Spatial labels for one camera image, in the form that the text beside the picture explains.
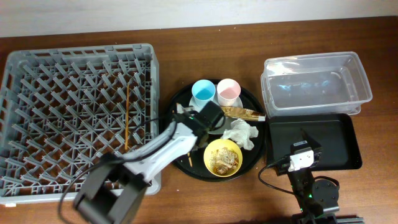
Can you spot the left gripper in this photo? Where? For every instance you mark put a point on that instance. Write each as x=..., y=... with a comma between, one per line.
x=216, y=125

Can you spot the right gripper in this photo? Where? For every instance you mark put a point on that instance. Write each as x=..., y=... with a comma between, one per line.
x=318, y=155

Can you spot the wooden chopstick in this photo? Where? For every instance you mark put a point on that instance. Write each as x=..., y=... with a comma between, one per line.
x=190, y=159
x=127, y=119

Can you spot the yellow bowl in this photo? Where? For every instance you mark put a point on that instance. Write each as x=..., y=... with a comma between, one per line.
x=218, y=144

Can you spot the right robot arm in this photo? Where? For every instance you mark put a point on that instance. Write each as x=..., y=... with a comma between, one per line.
x=317, y=196

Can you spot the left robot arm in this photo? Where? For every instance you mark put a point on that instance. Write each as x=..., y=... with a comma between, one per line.
x=115, y=187

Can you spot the grey plastic dishwasher rack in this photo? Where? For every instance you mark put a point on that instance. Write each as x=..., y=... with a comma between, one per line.
x=62, y=109

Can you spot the black rectangular tray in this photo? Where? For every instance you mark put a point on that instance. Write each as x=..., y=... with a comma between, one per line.
x=334, y=132

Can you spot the white round plate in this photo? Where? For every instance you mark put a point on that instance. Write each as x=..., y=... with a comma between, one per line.
x=221, y=126

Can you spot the food scraps in bowl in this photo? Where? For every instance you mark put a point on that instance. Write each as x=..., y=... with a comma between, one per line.
x=224, y=161

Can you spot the round black serving tray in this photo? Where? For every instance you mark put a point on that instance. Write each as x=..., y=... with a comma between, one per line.
x=199, y=170

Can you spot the crumpled white paper napkin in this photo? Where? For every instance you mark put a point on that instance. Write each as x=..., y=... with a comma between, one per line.
x=241, y=133

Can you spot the gold foil snack wrapper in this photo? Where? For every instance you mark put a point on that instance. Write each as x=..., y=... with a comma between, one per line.
x=243, y=113

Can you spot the blue plastic cup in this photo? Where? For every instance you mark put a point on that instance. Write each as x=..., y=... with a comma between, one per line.
x=203, y=91

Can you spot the pink plastic cup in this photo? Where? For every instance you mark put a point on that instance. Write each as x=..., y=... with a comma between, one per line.
x=228, y=91

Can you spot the clear plastic storage bin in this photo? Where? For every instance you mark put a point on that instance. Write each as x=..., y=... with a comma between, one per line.
x=315, y=84

